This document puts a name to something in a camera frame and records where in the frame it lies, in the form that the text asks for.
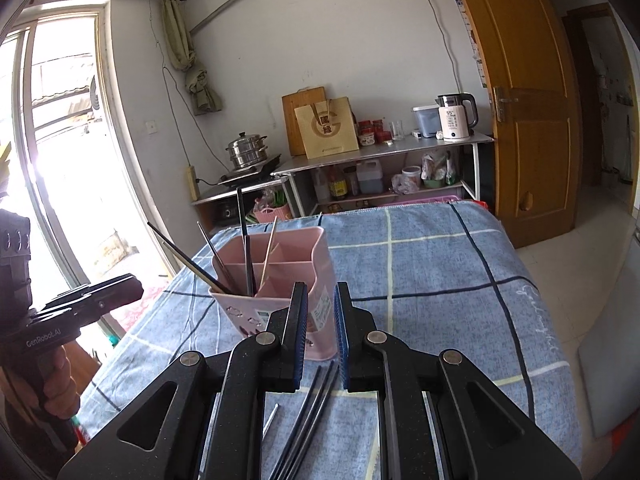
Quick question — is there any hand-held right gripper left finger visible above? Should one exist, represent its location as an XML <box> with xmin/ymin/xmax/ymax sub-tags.
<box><xmin>60</xmin><ymin>282</ymin><xmax>308</xmax><ymax>480</ymax></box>

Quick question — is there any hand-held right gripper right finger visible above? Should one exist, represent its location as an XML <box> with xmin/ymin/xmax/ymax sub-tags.
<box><xmin>334</xmin><ymin>282</ymin><xmax>583</xmax><ymax>480</ymax></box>

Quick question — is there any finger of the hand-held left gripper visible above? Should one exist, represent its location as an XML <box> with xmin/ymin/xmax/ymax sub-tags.
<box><xmin>29</xmin><ymin>304</ymin><xmax>109</xmax><ymax>333</ymax></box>
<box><xmin>52</xmin><ymin>273</ymin><xmax>145</xmax><ymax>308</ymax></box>

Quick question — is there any black chopstick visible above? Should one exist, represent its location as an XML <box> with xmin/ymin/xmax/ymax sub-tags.
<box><xmin>269</xmin><ymin>365</ymin><xmax>324</xmax><ymax>480</ymax></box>
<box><xmin>236</xmin><ymin>188</ymin><xmax>254</xmax><ymax>297</ymax></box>
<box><xmin>147</xmin><ymin>222</ymin><xmax>232</xmax><ymax>295</ymax></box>
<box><xmin>280</xmin><ymin>362</ymin><xmax>334</xmax><ymax>480</ymax></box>
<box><xmin>299</xmin><ymin>359</ymin><xmax>342</xmax><ymax>461</ymax></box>

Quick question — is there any pink plastic utensil basket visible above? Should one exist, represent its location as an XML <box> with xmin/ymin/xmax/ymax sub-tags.
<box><xmin>209</xmin><ymin>226</ymin><xmax>337</xmax><ymax>362</ymax></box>

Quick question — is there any stainless steel chopstick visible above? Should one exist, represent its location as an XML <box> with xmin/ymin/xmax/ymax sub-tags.
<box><xmin>196</xmin><ymin>221</ymin><xmax>234</xmax><ymax>294</ymax></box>
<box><xmin>262</xmin><ymin>403</ymin><xmax>280</xmax><ymax>442</ymax></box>

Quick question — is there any light wooden chopstick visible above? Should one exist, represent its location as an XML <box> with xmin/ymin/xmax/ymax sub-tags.
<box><xmin>256</xmin><ymin>215</ymin><xmax>279</xmax><ymax>294</ymax></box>

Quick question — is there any person's left hand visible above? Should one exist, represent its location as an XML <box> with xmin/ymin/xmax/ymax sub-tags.
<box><xmin>38</xmin><ymin>346</ymin><xmax>82</xmax><ymax>421</ymax></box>

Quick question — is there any red floor mat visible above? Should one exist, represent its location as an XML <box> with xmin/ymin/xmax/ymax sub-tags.
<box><xmin>107</xmin><ymin>280</ymin><xmax>168</xmax><ymax>336</ymax></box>

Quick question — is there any blue checked tablecloth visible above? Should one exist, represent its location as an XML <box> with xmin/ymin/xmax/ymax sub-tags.
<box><xmin>77</xmin><ymin>199</ymin><xmax>584</xmax><ymax>480</ymax></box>

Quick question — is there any sliding glass door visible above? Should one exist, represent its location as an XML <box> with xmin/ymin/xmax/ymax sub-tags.
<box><xmin>0</xmin><ymin>0</ymin><xmax>177</xmax><ymax>313</ymax></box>

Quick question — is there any small pink basket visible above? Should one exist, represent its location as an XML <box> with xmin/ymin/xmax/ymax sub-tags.
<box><xmin>253</xmin><ymin>204</ymin><xmax>294</xmax><ymax>224</ymax></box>

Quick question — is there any low metal table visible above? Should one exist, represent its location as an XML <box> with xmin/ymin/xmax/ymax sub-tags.
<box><xmin>190</xmin><ymin>174</ymin><xmax>292</xmax><ymax>233</ymax></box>

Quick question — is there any white plastic bottle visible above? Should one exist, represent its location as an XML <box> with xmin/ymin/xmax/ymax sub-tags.
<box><xmin>312</xmin><ymin>167</ymin><xmax>331</xmax><ymax>204</ymax></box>

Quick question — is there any yellow labelled bottle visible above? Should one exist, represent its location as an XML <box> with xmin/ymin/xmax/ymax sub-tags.
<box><xmin>327</xmin><ymin>164</ymin><xmax>350</xmax><ymax>200</ymax></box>

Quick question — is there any plastic jug with dark liquid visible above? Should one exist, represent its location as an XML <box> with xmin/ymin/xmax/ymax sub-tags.
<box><xmin>357</xmin><ymin>158</ymin><xmax>384</xmax><ymax>196</ymax></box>

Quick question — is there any white plastic bag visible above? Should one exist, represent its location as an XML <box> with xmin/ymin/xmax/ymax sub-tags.
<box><xmin>390</xmin><ymin>172</ymin><xmax>422</xmax><ymax>196</ymax></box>

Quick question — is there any black induction cooker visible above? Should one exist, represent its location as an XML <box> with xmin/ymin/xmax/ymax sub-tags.
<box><xmin>220</xmin><ymin>156</ymin><xmax>283</xmax><ymax>187</ymax></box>

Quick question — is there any stainless steel steamer pot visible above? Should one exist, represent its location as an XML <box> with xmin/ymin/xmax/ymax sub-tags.
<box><xmin>226</xmin><ymin>131</ymin><xmax>270</xmax><ymax>171</ymax></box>

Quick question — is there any metal side table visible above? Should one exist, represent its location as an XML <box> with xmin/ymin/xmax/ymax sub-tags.
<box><xmin>270</xmin><ymin>129</ymin><xmax>496</xmax><ymax>219</ymax></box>

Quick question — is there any brown paper bag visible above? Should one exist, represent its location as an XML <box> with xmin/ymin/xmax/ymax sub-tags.
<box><xmin>293</xmin><ymin>96</ymin><xmax>361</xmax><ymax>160</ymax></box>

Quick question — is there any wooden cutting board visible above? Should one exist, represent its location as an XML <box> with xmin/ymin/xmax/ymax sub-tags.
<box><xmin>281</xmin><ymin>86</ymin><xmax>327</xmax><ymax>157</ymax></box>

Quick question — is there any clear plastic container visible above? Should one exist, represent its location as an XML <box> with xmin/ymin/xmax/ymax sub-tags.
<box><xmin>412</xmin><ymin>104</ymin><xmax>442</xmax><ymax>139</ymax></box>

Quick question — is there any beige curtain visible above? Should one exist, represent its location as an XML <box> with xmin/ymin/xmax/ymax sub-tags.
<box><xmin>160</xmin><ymin>0</ymin><xmax>225</xmax><ymax>117</ymax></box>

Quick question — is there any white electric kettle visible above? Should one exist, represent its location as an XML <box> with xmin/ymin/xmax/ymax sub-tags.
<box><xmin>436</xmin><ymin>92</ymin><xmax>479</xmax><ymax>142</ymax></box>

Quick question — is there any wooden door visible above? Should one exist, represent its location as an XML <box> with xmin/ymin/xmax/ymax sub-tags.
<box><xmin>442</xmin><ymin>0</ymin><xmax>585</xmax><ymax>251</ymax></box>

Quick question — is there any black power cable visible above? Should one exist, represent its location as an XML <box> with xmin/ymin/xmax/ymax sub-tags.
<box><xmin>147</xmin><ymin>0</ymin><xmax>226</xmax><ymax>188</ymax></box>

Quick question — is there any grey wall pipe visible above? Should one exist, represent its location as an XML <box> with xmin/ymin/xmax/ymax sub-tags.
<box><xmin>189</xmin><ymin>0</ymin><xmax>302</xmax><ymax>34</ymax></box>

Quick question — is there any thin wall cable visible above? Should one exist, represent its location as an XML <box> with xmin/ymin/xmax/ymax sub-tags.
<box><xmin>407</xmin><ymin>0</ymin><xmax>464</xmax><ymax>97</ymax></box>

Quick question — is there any wall calendar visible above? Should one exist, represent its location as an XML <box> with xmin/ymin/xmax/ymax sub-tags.
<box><xmin>454</xmin><ymin>0</ymin><xmax>489</xmax><ymax>89</ymax></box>

